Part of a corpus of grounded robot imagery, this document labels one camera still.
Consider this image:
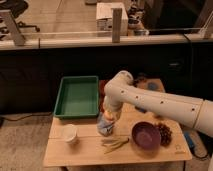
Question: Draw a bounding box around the light blue cloth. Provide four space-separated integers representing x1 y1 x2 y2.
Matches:
97 113 114 136

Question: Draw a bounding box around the orange apple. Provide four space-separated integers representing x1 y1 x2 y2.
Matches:
104 113 114 121

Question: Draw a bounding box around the bunch of dark grapes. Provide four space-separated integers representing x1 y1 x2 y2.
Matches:
157 123 172 146

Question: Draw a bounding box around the blue sponge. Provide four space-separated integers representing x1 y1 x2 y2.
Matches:
135 107 147 113

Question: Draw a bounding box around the blue small cup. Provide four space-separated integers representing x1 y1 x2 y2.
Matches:
147 82 158 91

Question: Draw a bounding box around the wooden post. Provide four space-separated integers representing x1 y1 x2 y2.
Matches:
112 8 122 43

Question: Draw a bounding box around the red small object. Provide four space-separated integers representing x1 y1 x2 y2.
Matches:
99 99 104 112

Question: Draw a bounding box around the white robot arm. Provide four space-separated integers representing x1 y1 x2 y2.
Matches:
103 70 213 137

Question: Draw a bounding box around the green plastic tray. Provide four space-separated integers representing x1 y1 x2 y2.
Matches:
54 76 99 119

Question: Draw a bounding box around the orange bowl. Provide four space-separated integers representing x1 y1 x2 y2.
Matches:
99 80 107 96

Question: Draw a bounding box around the white cardboard box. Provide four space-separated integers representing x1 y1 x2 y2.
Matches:
96 2 128 36

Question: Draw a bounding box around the dark small jar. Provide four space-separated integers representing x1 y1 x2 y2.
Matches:
134 73 147 86

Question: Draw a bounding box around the purple bowl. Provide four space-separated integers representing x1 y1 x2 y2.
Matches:
131 122 161 150

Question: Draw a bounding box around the white paper cup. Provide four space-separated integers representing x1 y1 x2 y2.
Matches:
62 124 78 144

